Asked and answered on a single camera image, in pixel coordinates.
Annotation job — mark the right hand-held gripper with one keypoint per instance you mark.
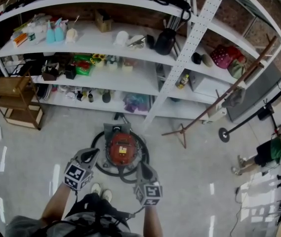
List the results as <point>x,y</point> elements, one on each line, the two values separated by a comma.
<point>151,192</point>

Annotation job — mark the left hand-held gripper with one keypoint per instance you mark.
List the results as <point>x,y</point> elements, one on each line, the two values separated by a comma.
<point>74,175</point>

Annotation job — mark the red vacuum cleaner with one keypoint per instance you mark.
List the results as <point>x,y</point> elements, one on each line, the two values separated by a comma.
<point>120,142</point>

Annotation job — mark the person's right forearm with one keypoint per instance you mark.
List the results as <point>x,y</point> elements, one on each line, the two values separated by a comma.
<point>153,221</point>

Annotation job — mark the person's left forearm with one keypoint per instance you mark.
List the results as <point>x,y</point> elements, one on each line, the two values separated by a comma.
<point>56,206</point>

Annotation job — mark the person's left white shoe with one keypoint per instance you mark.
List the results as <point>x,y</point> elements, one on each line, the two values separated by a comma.
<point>96,189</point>

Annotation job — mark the person's white shoe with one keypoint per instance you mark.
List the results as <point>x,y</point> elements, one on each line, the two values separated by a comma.
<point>107,195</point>
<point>96,189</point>

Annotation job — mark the person's right white shoe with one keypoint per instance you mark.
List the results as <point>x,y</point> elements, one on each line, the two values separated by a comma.
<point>107,195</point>

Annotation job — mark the person's black chest harness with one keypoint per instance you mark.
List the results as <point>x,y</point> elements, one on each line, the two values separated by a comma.
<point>124,215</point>

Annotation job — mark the person's black trousers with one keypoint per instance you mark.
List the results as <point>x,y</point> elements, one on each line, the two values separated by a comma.
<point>98,204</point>

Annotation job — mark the dark glass bottle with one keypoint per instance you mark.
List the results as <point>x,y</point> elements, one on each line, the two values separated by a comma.
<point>91,97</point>

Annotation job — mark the black oval brush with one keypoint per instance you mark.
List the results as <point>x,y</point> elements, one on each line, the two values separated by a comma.
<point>106,97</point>

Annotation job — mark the heap of purple teal bags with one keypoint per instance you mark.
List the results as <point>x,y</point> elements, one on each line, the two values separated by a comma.
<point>135,104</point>

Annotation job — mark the black metal coat rack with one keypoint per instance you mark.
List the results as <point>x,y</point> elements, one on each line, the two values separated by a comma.
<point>224,134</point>

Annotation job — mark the black square box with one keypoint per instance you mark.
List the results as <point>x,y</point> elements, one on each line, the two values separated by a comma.
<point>70,72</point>

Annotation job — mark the green snack bag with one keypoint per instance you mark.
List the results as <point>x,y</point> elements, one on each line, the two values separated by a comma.
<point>83,67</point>

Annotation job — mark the dark brown open box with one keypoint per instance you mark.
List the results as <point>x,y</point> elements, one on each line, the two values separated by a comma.
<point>49,75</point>

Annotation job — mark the white trash bin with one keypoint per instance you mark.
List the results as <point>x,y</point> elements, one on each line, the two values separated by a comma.
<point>218,113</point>

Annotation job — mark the blue flower pot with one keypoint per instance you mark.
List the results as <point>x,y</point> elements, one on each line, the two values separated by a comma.
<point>112,63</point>

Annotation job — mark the sunflower pot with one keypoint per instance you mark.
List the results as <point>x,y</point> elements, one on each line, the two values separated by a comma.
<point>98,60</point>

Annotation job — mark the red flower pot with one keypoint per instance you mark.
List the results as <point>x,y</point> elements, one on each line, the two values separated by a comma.
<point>128,67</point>

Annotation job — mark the yellow drink bottle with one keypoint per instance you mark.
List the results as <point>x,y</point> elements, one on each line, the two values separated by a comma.
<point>182,81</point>

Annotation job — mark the wooden shelf cart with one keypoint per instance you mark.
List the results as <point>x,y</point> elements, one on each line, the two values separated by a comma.
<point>9,85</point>

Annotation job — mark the white microwave oven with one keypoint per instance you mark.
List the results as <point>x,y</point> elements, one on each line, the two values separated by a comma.
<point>212,88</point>

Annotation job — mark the grey hanging hat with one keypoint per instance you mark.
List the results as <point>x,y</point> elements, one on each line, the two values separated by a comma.
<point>234,97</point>

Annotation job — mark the cream bottle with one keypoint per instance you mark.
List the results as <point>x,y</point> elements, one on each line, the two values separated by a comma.
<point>71,35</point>

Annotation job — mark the white cap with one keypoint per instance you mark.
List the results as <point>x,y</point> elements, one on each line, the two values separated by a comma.
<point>121,38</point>

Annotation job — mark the shiny silver item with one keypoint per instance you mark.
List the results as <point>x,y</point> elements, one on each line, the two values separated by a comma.
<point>135,42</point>

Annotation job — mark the black cap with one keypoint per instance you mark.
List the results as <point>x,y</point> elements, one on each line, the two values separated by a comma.
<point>196,58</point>

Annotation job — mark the blue spray bottle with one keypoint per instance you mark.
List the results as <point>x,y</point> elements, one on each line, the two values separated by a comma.
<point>50,34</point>
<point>59,32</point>

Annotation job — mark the olive cap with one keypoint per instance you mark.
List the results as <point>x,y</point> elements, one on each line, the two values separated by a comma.
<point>207,60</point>

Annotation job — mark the black jug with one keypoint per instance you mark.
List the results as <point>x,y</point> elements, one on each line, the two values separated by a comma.
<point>165,42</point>

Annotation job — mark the orange white box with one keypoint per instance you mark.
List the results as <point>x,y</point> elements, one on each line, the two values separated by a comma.
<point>19,39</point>

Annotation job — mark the grey refrigerator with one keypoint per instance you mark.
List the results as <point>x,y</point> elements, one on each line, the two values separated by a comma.
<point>258,95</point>

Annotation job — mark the brown cardboard box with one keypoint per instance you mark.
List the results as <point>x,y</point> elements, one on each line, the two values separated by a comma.
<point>103,21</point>

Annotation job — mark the red dotted bag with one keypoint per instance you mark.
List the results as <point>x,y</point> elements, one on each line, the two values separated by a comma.
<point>223,55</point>

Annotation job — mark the white metal shelving unit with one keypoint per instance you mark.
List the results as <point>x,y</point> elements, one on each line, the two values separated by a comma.
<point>192,38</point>

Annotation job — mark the brown wooden coat rack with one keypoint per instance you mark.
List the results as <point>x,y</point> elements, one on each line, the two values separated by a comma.
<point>260,58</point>

